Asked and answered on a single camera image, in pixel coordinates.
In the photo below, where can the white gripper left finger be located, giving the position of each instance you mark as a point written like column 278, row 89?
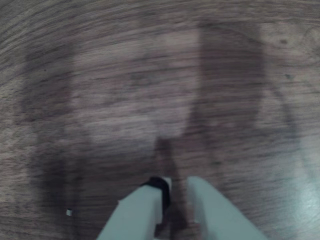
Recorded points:
column 135, row 215

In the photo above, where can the small white crumb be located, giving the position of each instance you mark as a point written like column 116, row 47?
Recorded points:
column 69, row 212

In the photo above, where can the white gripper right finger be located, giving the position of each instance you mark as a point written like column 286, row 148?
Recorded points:
column 217, row 215

